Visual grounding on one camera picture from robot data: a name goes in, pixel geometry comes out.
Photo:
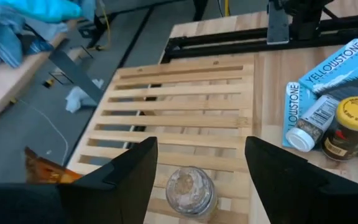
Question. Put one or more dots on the blue Yellowstone book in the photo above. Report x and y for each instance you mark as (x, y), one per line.
(337, 65)
(294, 109)

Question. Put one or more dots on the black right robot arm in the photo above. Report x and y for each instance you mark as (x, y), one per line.
(306, 18)

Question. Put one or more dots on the wooden slatted shelf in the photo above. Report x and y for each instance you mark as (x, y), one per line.
(182, 121)

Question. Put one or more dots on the orange taco seasoning packet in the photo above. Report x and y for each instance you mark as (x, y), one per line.
(48, 169)

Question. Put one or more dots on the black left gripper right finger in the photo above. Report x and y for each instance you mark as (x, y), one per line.
(306, 202)

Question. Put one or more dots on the white rag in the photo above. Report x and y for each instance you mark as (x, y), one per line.
(79, 98)

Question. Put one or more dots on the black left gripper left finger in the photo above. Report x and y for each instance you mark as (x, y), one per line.
(73, 205)

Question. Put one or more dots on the pile of clothes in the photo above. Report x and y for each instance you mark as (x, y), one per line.
(26, 9)

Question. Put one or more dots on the small grey spice shaker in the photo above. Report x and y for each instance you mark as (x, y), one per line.
(191, 193)

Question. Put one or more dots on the grey metal bracket plate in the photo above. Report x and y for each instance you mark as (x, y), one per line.
(278, 28)

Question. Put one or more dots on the chili crunch jar yellow lid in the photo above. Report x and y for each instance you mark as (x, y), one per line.
(353, 124)

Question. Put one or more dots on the spice jar white lid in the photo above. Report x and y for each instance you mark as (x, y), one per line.
(312, 124)

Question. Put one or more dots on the black aluminium table frame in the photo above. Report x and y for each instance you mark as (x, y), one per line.
(228, 46)

